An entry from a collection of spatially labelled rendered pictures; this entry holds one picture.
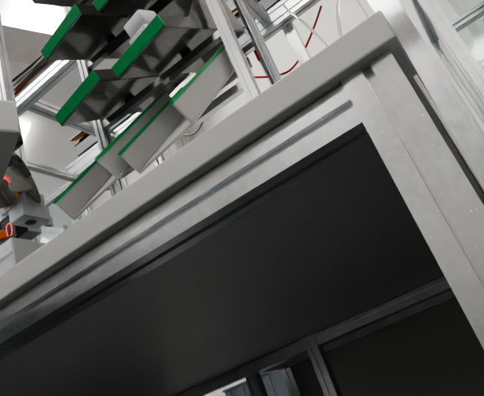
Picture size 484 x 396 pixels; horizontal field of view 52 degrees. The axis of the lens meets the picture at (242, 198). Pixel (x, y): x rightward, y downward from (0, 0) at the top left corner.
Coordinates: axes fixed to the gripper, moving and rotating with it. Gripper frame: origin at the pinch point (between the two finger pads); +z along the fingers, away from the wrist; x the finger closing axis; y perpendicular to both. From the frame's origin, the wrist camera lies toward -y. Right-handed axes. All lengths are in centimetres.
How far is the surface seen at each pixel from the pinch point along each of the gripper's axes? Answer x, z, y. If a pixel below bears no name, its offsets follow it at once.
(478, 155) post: 80, 69, -80
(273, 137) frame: 62, 10, 41
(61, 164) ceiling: -411, -37, -571
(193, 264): 37.4, 21.2, 25.1
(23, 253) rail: 16.8, 6.2, 26.9
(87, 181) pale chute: 21.1, 3.5, 9.5
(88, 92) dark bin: 29.3, -8.6, 4.6
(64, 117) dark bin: 21.8, -8.0, 3.6
